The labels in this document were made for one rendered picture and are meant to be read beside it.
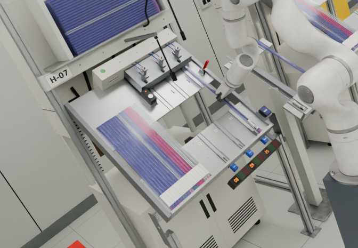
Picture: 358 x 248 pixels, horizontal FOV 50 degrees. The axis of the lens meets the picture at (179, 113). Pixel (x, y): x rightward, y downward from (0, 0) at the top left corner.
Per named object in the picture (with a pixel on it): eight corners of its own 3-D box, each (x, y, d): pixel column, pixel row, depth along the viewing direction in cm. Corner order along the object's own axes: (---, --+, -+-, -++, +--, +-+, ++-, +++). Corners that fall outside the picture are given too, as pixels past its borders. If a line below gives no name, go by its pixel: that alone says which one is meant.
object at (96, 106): (212, 85, 201) (214, 79, 197) (112, 157, 170) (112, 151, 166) (170, 48, 212) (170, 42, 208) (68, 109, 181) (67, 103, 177)
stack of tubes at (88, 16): (161, 11, 197) (139, -41, 188) (78, 55, 173) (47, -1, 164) (148, 14, 207) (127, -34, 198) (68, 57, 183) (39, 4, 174)
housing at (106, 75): (174, 54, 212) (177, 36, 200) (103, 98, 189) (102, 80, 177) (164, 46, 214) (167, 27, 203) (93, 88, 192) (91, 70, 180)
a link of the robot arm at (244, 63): (234, 64, 173) (222, 76, 169) (245, 47, 162) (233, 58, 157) (248, 77, 172) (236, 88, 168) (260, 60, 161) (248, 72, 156)
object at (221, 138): (267, 129, 186) (269, 125, 184) (169, 215, 155) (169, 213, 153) (238, 104, 193) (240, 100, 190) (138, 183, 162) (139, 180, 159)
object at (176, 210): (267, 133, 188) (272, 125, 182) (170, 220, 157) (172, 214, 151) (265, 132, 188) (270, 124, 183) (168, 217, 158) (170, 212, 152)
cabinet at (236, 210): (270, 218, 234) (235, 134, 213) (190, 304, 202) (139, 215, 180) (203, 194, 287) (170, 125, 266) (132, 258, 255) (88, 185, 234)
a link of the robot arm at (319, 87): (372, 117, 125) (354, 51, 117) (334, 147, 119) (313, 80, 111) (341, 112, 136) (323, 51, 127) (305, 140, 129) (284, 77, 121)
